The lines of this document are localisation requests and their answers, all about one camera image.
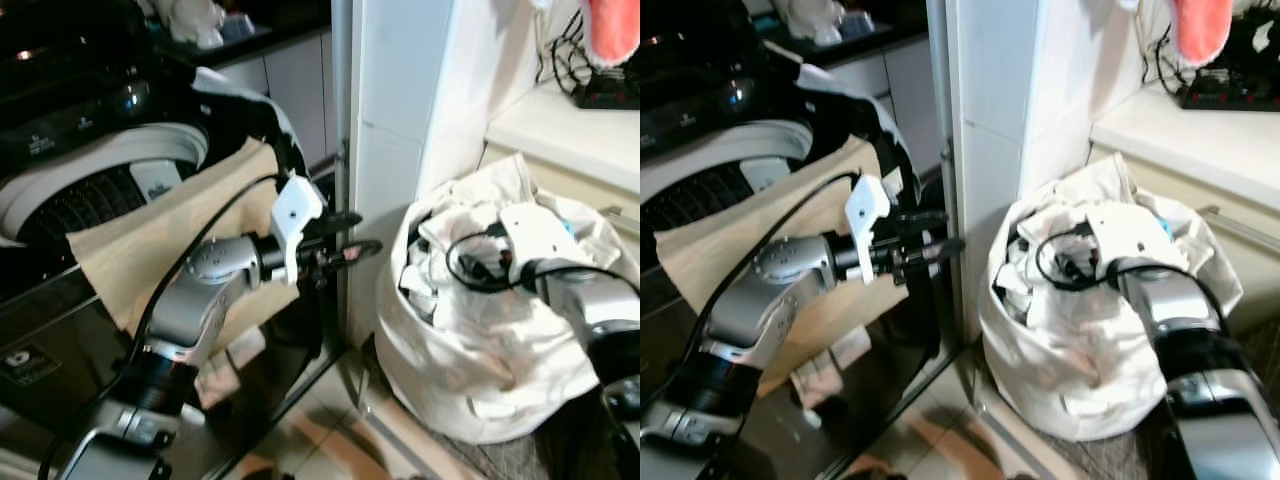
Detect white figurine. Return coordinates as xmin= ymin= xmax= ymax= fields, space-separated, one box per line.
xmin=150 ymin=0 xmax=230 ymax=50
xmin=774 ymin=0 xmax=847 ymax=47

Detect black tangled wires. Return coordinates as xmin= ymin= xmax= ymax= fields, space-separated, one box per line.
xmin=538 ymin=10 xmax=601 ymax=97
xmin=1140 ymin=18 xmax=1197 ymax=93

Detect beige cloth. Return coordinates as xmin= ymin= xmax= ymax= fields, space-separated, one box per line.
xmin=655 ymin=135 xmax=913 ymax=373
xmin=68 ymin=138 xmax=303 ymax=339

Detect white crumpled garment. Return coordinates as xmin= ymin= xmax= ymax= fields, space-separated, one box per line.
xmin=992 ymin=205 xmax=1101 ymax=323
xmin=398 ymin=205 xmax=521 ymax=323

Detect black box with lights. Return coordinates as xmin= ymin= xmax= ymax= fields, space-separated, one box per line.
xmin=1177 ymin=68 xmax=1280 ymax=114
xmin=572 ymin=65 xmax=641 ymax=112

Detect black top-loading washing machine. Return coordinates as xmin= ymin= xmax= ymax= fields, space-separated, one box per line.
xmin=0 ymin=0 xmax=341 ymax=480
xmin=640 ymin=0 xmax=963 ymax=480

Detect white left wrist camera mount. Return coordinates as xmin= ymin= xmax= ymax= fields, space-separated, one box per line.
xmin=268 ymin=172 xmax=327 ymax=287
xmin=845 ymin=174 xmax=893 ymax=285

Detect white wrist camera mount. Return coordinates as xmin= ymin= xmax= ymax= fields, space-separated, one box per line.
xmin=1085 ymin=203 xmax=1173 ymax=267
xmin=268 ymin=172 xmax=327 ymax=287
xmin=845 ymin=174 xmax=893 ymax=285
xmin=498 ymin=203 xmax=577 ymax=267

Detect white counter cabinet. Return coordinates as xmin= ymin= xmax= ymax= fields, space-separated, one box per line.
xmin=1088 ymin=85 xmax=1280 ymax=331
xmin=482 ymin=80 xmax=641 ymax=251

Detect orange hanging cloth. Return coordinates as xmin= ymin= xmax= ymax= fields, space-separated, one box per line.
xmin=585 ymin=0 xmax=641 ymax=69
xmin=1172 ymin=0 xmax=1238 ymax=69

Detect white background cabinet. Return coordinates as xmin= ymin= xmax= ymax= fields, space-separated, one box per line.
xmin=822 ymin=35 xmax=947 ymax=179
xmin=212 ymin=28 xmax=337 ymax=173

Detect brown woven floor mat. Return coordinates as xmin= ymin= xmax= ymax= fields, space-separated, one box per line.
xmin=430 ymin=398 xmax=613 ymax=480
xmin=1035 ymin=400 xmax=1186 ymax=480

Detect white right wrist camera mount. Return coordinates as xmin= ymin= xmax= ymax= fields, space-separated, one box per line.
xmin=1085 ymin=203 xmax=1173 ymax=267
xmin=498 ymin=203 xmax=577 ymax=267

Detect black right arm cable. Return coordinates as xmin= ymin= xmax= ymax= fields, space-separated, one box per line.
xmin=444 ymin=230 xmax=641 ymax=297
xmin=1034 ymin=230 xmax=1226 ymax=331

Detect white fabric laundry bag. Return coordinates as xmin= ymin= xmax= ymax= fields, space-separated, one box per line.
xmin=374 ymin=150 xmax=641 ymax=447
xmin=977 ymin=150 xmax=1247 ymax=444

